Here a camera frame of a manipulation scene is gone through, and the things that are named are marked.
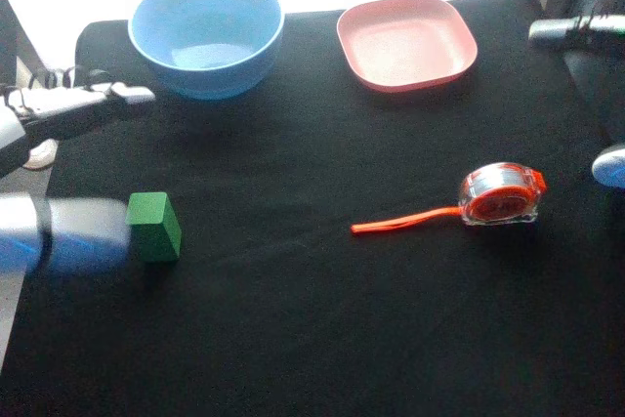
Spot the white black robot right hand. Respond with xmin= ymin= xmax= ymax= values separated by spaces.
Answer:
xmin=528 ymin=15 xmax=625 ymax=189

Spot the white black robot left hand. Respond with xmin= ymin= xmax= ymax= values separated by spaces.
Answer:
xmin=0 ymin=67 xmax=156 ymax=277

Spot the green block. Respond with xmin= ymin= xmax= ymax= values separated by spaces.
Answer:
xmin=125 ymin=191 xmax=182 ymax=263

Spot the orange clear tape measure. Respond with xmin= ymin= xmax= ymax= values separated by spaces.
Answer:
xmin=351 ymin=161 xmax=547 ymax=235

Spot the blue bowl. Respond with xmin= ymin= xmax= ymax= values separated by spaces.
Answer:
xmin=127 ymin=0 xmax=286 ymax=101

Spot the pink square plate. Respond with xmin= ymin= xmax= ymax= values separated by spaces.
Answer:
xmin=336 ymin=0 xmax=479 ymax=94

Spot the small white object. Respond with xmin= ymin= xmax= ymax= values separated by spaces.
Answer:
xmin=23 ymin=138 xmax=60 ymax=172

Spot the black table cloth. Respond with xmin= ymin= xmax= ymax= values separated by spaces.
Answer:
xmin=0 ymin=0 xmax=625 ymax=417

